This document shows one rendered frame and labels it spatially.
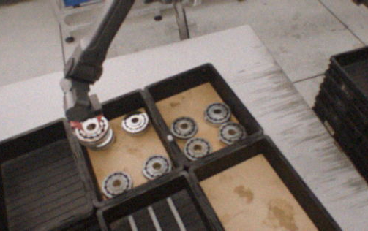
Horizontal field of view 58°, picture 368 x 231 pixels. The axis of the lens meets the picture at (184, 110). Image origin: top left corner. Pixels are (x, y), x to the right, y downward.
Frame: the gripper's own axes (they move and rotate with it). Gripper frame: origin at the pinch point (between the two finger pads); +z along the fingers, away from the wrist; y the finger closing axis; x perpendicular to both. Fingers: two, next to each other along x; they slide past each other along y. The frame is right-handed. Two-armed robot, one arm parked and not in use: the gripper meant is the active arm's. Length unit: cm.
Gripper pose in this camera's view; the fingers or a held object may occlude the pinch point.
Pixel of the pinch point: (91, 125)
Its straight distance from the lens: 106.4
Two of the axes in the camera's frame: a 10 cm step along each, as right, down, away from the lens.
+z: 0.6, 6.3, 7.7
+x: -4.1, -6.9, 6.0
